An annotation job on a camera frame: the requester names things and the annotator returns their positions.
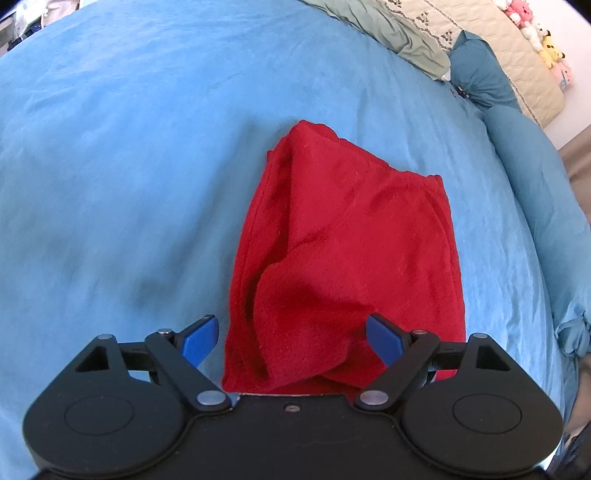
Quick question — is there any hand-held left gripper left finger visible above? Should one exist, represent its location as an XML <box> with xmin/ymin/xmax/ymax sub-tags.
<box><xmin>74</xmin><ymin>314</ymin><xmax>232</xmax><ymax>412</ymax></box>

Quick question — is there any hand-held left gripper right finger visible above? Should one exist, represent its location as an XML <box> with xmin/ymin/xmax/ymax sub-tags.
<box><xmin>354</xmin><ymin>312</ymin><xmax>513</xmax><ymax>413</ymax></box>

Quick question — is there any red towel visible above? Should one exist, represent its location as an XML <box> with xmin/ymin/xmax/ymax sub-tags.
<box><xmin>221</xmin><ymin>119</ymin><xmax>467</xmax><ymax>398</ymax></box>

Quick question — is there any blue bed sheet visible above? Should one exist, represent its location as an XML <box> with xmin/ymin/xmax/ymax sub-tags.
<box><xmin>0</xmin><ymin>0</ymin><xmax>583</xmax><ymax>480</ymax></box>

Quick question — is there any light blue pillow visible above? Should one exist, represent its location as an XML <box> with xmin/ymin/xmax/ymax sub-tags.
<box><xmin>481</xmin><ymin>106</ymin><xmax>591</xmax><ymax>357</ymax></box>

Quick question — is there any beige curtain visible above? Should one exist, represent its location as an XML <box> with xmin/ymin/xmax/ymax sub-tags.
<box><xmin>558</xmin><ymin>133</ymin><xmax>591</xmax><ymax>186</ymax></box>

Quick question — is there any teal pillow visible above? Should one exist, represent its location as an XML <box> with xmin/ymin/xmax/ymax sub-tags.
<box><xmin>449</xmin><ymin>30</ymin><xmax>523</xmax><ymax>112</ymax></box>

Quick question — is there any green pillow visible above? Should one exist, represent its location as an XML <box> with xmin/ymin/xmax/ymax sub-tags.
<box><xmin>299</xmin><ymin>0</ymin><xmax>451</xmax><ymax>82</ymax></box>

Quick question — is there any cream quilted headboard cover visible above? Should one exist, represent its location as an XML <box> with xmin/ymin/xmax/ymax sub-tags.
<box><xmin>387</xmin><ymin>0</ymin><xmax>567</xmax><ymax>129</ymax></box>

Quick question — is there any row of plush toys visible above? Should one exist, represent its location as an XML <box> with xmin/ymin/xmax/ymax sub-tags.
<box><xmin>495</xmin><ymin>0</ymin><xmax>574</xmax><ymax>89</ymax></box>

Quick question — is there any white shelf unit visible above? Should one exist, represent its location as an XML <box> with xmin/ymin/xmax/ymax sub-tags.
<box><xmin>0</xmin><ymin>0</ymin><xmax>81</xmax><ymax>52</ymax></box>

